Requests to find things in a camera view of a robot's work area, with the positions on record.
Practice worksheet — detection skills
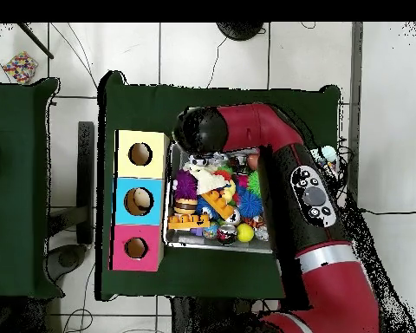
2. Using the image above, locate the silver mesh bin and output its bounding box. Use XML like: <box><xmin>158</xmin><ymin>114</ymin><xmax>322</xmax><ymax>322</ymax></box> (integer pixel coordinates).
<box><xmin>162</xmin><ymin>139</ymin><xmax>275</xmax><ymax>255</ymax></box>

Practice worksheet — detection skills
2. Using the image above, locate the wooden box with three holes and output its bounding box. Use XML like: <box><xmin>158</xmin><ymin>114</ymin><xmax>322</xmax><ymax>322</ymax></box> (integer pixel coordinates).
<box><xmin>108</xmin><ymin>129</ymin><xmax>171</xmax><ymax>272</ymax></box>

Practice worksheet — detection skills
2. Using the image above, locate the cream yellow cloth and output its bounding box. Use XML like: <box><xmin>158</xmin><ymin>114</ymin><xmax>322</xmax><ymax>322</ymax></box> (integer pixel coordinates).
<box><xmin>184</xmin><ymin>161</ymin><xmax>229</xmax><ymax>195</ymax></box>

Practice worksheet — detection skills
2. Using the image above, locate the purple spiky toy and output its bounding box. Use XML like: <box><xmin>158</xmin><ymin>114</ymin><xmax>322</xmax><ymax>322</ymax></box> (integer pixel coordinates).
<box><xmin>172</xmin><ymin>169</ymin><xmax>198</xmax><ymax>201</ymax></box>

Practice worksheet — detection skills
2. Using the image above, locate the small soccer ball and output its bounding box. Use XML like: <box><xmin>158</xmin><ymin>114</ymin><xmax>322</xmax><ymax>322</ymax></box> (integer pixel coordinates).
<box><xmin>188</xmin><ymin>153</ymin><xmax>212</xmax><ymax>167</ymax></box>

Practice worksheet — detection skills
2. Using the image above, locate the toy burger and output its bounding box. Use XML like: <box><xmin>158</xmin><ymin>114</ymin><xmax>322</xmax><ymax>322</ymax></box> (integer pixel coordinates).
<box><xmin>172</xmin><ymin>197</ymin><xmax>198</xmax><ymax>215</ymax></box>

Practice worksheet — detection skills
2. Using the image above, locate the green spiky ball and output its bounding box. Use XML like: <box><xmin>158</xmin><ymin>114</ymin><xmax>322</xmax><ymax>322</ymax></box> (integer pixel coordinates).
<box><xmin>246</xmin><ymin>169</ymin><xmax>263</xmax><ymax>198</ymax></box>

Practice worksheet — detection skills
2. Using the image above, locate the blue spiky ball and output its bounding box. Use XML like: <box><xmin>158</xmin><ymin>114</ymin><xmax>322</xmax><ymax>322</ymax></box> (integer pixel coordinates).
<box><xmin>236</xmin><ymin>188</ymin><xmax>264</xmax><ymax>219</ymax></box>

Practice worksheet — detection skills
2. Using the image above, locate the yellow ball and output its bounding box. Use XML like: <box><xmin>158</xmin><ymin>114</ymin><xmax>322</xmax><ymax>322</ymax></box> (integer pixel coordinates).
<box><xmin>236</xmin><ymin>223</ymin><xmax>255</xmax><ymax>243</ymax></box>

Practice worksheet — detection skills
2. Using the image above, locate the black round object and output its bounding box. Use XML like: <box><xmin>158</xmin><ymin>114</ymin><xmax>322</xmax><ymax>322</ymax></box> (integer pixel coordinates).
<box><xmin>215</xmin><ymin>22</ymin><xmax>266</xmax><ymax>42</ymax></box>

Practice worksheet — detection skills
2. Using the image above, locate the grey rounded object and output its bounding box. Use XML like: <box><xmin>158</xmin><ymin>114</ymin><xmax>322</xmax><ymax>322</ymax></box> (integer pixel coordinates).
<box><xmin>42</xmin><ymin>243</ymin><xmax>88</xmax><ymax>283</ymax></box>

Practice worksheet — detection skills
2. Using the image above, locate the colourful patterned cloth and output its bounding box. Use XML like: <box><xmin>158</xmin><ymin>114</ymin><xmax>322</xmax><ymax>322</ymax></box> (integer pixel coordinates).
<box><xmin>2</xmin><ymin>50</ymin><xmax>39</xmax><ymax>85</ymax></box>

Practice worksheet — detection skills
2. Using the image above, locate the black rod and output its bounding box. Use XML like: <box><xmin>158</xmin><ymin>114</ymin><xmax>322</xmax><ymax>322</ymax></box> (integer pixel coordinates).
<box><xmin>16</xmin><ymin>22</ymin><xmax>55</xmax><ymax>60</ymax></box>

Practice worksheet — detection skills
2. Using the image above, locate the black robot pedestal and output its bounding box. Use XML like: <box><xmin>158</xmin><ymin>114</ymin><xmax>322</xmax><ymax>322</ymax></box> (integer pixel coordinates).
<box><xmin>171</xmin><ymin>296</ymin><xmax>285</xmax><ymax>333</ymax></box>

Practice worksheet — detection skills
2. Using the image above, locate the thin black cable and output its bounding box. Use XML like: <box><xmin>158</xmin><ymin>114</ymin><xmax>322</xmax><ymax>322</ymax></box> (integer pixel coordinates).
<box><xmin>361</xmin><ymin>207</ymin><xmax>416</xmax><ymax>216</ymax></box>

